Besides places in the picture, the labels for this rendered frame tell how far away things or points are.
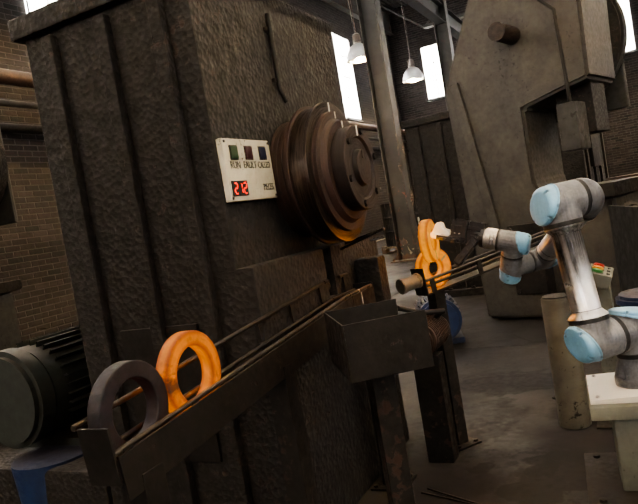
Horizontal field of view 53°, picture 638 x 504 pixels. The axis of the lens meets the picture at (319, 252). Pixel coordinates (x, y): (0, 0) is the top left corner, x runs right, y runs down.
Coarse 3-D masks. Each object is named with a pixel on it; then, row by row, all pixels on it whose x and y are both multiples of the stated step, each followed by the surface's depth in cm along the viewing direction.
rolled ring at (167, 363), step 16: (176, 336) 137; (192, 336) 140; (160, 352) 134; (176, 352) 134; (208, 352) 144; (160, 368) 132; (176, 368) 134; (208, 368) 145; (176, 384) 133; (208, 384) 144; (176, 400) 132
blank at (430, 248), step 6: (420, 222) 232; (426, 222) 231; (432, 222) 237; (420, 228) 230; (426, 228) 229; (432, 228) 236; (420, 234) 229; (426, 234) 228; (420, 240) 228; (426, 240) 228; (432, 240) 238; (438, 240) 240; (420, 246) 229; (426, 246) 228; (432, 246) 237; (438, 246) 239; (426, 252) 229; (432, 252) 231; (438, 252) 238; (426, 258) 231; (432, 258) 230; (438, 258) 237
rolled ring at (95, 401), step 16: (112, 368) 120; (128, 368) 122; (144, 368) 126; (96, 384) 118; (112, 384) 118; (144, 384) 128; (160, 384) 129; (96, 400) 116; (112, 400) 118; (160, 400) 129; (96, 416) 115; (112, 416) 117; (160, 416) 128; (112, 432) 117
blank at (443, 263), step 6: (444, 252) 253; (420, 258) 248; (444, 258) 253; (420, 264) 247; (426, 264) 249; (438, 264) 254; (444, 264) 253; (450, 264) 254; (426, 270) 248; (438, 270) 254; (444, 270) 253; (426, 276) 248; (432, 276) 250; (444, 276) 253; (426, 282) 248; (444, 282) 253
